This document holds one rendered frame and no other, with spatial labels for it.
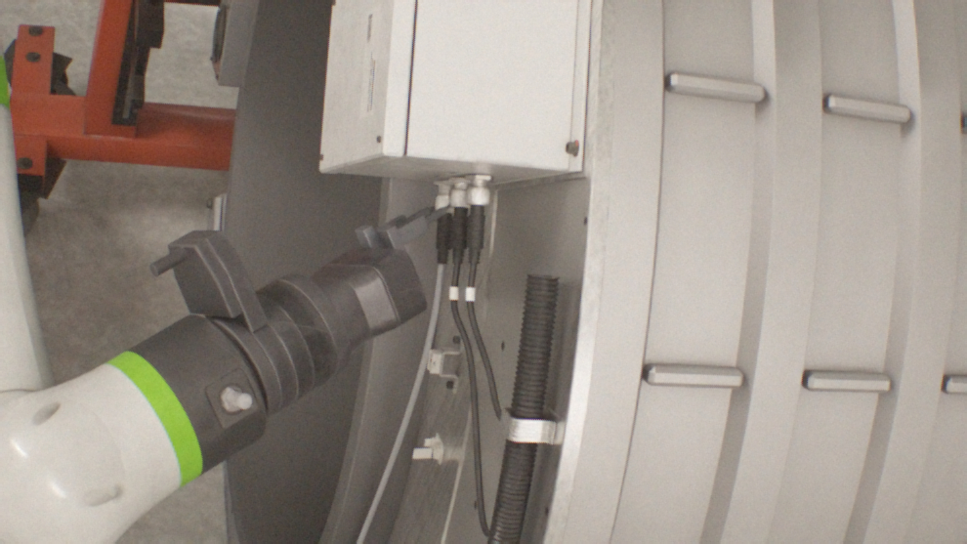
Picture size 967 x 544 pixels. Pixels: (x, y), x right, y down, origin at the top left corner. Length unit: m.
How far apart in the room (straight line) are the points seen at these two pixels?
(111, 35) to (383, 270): 1.81
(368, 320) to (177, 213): 2.19
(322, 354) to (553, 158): 0.19
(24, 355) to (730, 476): 0.48
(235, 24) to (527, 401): 1.21
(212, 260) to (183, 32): 2.68
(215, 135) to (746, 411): 2.11
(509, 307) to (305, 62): 0.93
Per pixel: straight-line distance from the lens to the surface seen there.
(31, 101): 3.02
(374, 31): 0.98
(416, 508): 1.25
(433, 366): 1.15
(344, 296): 1.02
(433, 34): 0.95
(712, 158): 0.99
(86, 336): 2.96
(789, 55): 1.01
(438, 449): 1.19
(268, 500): 1.82
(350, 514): 1.30
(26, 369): 1.09
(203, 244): 0.98
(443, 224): 1.10
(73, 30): 3.61
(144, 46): 2.61
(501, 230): 1.09
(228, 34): 2.11
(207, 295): 1.00
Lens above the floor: 2.26
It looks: 43 degrees down
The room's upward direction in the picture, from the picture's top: 22 degrees clockwise
